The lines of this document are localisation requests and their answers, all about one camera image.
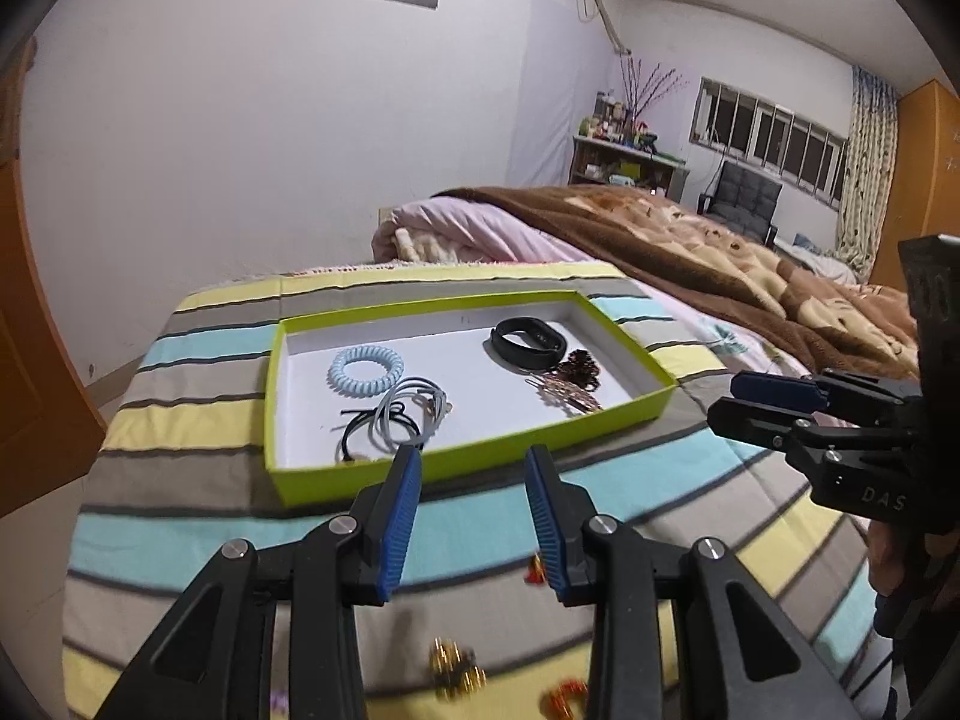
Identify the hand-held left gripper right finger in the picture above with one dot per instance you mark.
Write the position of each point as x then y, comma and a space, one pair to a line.
544, 529

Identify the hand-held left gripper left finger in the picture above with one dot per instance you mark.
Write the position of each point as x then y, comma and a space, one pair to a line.
397, 517

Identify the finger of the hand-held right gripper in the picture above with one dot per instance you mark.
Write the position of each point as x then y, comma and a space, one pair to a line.
776, 390
757, 427

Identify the lime green shallow box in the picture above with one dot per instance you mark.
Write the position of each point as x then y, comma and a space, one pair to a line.
465, 457

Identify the gold beaded hair clip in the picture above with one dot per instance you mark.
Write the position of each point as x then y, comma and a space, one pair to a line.
566, 397

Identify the dark brown scrunchie clip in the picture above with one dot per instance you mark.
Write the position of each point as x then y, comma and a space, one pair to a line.
579, 369

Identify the black wristband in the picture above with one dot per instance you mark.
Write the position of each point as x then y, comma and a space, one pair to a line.
517, 354

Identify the person's right hand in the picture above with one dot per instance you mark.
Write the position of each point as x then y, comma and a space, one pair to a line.
889, 570

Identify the white floral quilt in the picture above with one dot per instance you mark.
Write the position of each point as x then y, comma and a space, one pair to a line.
724, 337

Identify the gold bead ornament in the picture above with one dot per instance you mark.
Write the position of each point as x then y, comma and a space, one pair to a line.
454, 671

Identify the brown plush blanket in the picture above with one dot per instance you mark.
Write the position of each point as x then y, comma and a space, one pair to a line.
675, 255

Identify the black padded chair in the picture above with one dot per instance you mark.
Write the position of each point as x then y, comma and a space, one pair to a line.
742, 199

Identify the patterned window curtain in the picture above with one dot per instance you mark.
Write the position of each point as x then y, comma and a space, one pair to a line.
866, 172

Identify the barred window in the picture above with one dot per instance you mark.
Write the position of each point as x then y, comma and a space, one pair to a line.
765, 139

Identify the cluttered shelf cabinet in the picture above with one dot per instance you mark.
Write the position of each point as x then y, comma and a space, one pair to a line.
630, 169

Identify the orange wooden wardrobe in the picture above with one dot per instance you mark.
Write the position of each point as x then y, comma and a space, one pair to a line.
926, 165

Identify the pink quilt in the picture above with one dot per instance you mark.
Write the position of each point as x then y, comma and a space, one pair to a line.
480, 229

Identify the clutter of bottles on desk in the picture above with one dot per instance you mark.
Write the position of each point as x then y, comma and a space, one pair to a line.
619, 124

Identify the purple branch decoration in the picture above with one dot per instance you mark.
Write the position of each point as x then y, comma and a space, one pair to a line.
649, 90

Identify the orange wooden door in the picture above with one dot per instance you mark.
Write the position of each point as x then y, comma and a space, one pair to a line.
30, 390

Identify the white wall pipe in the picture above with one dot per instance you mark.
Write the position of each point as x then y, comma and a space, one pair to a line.
606, 7

